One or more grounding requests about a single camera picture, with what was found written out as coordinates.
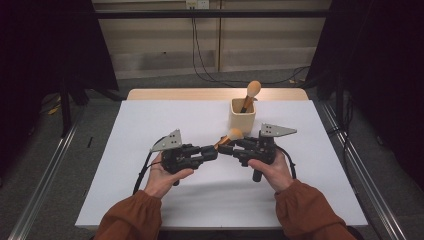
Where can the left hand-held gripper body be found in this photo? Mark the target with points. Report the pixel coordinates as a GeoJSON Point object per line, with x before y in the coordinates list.
{"type": "Point", "coordinates": [171, 141]}

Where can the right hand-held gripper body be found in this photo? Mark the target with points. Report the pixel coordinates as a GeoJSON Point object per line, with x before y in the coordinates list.
{"type": "Point", "coordinates": [263, 148]}

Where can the small slim makeup brush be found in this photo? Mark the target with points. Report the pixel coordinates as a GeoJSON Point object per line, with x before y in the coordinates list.
{"type": "Point", "coordinates": [235, 134]}

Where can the beige square brush cup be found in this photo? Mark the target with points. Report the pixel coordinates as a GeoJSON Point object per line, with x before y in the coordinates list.
{"type": "Point", "coordinates": [242, 120]}

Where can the large round makeup brush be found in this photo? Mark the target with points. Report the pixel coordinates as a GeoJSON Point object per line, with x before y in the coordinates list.
{"type": "Point", "coordinates": [253, 88]}

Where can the person's right hand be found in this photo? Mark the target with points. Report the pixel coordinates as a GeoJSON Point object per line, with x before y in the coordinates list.
{"type": "Point", "coordinates": [278, 173]}

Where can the person's left hand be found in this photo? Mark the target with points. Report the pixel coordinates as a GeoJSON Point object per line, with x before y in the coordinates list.
{"type": "Point", "coordinates": [158, 181]}

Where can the white table cover sheet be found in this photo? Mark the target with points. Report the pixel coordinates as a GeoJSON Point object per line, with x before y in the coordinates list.
{"type": "Point", "coordinates": [206, 206]}

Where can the light wooden table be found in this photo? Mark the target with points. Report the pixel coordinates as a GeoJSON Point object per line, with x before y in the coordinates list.
{"type": "Point", "coordinates": [186, 94]}

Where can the black metal stand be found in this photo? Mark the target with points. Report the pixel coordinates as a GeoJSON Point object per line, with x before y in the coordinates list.
{"type": "Point", "coordinates": [65, 110]}

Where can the yellow floor tape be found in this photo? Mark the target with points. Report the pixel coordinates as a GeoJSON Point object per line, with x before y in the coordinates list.
{"type": "Point", "coordinates": [53, 109]}

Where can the black curtain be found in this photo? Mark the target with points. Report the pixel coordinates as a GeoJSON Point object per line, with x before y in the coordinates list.
{"type": "Point", "coordinates": [383, 66]}
{"type": "Point", "coordinates": [40, 50]}

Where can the beige vertical wall conduit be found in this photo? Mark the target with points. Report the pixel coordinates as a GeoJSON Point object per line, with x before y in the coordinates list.
{"type": "Point", "coordinates": [218, 36]}

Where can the aluminium floor rail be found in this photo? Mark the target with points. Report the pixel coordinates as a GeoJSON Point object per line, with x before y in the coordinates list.
{"type": "Point", "coordinates": [373, 196]}
{"type": "Point", "coordinates": [43, 180]}

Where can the black horizontal frame bar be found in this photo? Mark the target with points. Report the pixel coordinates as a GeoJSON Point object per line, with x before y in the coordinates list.
{"type": "Point", "coordinates": [166, 13]}

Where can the white wall socket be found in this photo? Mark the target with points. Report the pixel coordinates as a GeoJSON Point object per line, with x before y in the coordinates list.
{"type": "Point", "coordinates": [197, 4]}

